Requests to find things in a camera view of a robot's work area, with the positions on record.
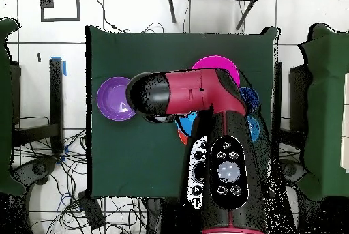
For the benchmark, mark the blue tape strip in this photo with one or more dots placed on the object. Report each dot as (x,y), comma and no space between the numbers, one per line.
(64,68)

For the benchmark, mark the pink plastic bowl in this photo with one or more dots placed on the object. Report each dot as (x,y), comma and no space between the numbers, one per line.
(218,62)

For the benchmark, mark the white box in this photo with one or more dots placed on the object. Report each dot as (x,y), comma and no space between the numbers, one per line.
(345,135)

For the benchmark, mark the small dark blue bowl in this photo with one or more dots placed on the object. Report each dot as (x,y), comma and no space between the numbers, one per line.
(252,97)

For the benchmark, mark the black table frame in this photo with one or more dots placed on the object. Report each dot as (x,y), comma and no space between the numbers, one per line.
(56,103)

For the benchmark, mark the purple plastic bowl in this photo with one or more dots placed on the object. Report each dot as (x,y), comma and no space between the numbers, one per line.
(111,100)

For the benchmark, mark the green cloth side table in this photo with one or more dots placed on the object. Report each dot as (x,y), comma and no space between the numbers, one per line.
(5,108)
(327,108)

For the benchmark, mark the grey square frame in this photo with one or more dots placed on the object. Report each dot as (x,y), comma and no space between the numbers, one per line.
(60,19)

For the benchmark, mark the red plastic bowl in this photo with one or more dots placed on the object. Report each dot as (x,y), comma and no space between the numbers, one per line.
(183,138)

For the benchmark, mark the bright blue plastic bowl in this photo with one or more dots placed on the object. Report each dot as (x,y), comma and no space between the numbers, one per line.
(188,123)

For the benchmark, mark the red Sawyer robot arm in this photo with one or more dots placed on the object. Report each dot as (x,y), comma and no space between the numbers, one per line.
(196,92)

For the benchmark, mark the dark green table cloth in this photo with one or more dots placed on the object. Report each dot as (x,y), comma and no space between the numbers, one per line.
(136,157)

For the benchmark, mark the translucent teal plastic bowl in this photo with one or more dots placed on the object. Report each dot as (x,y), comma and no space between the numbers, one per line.
(255,130)

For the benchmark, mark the black pedestal foot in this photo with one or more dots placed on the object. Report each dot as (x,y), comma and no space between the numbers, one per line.
(294,172)
(38,168)

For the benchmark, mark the black power box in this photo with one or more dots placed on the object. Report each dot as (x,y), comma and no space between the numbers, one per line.
(91,209)

